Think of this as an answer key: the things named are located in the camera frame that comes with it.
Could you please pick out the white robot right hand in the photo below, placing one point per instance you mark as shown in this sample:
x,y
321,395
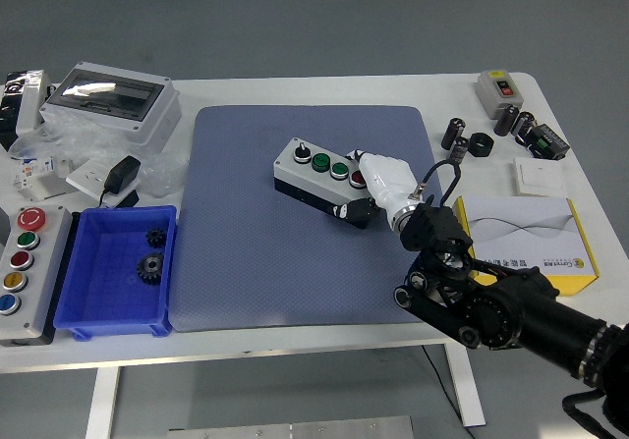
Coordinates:
x,y
385,176

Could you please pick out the grey four-control button box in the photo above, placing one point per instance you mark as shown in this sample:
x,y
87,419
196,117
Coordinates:
x,y
304,174

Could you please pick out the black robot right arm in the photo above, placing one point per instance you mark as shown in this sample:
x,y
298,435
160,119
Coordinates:
x,y
516,311

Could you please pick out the grey five-button control station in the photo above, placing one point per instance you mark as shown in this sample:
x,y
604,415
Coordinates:
x,y
41,282

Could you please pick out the black cylindrical capacitor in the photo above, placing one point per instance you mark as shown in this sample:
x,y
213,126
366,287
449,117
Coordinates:
x,y
461,150
453,133
523,125
506,121

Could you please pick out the black hex nut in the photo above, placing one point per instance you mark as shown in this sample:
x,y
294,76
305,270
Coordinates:
x,y
480,145

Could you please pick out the blue-grey table mat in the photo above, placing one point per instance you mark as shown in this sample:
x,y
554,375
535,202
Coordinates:
x,y
275,272

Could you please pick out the yellow and white cardboard box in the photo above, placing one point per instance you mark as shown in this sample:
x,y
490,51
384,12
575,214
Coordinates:
x,y
531,228

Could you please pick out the black module green terminal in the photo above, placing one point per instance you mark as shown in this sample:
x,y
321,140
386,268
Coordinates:
x,y
548,142

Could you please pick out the white table leg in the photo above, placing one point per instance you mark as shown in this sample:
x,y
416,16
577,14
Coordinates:
x,y
467,385
102,404

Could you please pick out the small black bevel gear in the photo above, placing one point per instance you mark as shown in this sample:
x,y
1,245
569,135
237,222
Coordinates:
x,y
155,237

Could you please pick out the grey distribution box clear lid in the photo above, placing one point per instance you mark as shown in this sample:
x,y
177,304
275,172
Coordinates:
x,y
142,115

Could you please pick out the large black bevel gear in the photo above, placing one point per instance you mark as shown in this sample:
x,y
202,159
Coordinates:
x,y
151,268

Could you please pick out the black power adapter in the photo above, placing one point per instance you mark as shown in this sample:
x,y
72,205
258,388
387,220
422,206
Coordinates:
x,y
123,174

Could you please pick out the silver metal plate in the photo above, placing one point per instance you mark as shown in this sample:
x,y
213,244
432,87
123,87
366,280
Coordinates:
x,y
295,429

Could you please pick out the blue plastic bin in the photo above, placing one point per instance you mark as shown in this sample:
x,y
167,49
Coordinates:
x,y
113,267

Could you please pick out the clear plastic bag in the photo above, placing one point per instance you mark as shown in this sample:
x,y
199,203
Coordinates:
x,y
69,137

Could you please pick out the white circuit breaker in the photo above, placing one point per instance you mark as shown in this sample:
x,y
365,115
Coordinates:
x,y
39,179

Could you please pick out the white rectangular box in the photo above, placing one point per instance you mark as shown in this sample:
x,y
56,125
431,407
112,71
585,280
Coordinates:
x,y
32,102

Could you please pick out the black shiny package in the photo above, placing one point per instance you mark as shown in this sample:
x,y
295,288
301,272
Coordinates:
x,y
7,110

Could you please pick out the grey two-button switch box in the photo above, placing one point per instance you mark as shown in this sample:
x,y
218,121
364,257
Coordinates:
x,y
491,93

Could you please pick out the white wall switch panel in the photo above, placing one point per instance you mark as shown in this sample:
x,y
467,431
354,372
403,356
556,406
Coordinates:
x,y
540,177

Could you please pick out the white wall socket panel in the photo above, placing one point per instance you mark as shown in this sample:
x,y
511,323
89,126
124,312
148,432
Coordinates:
x,y
86,176

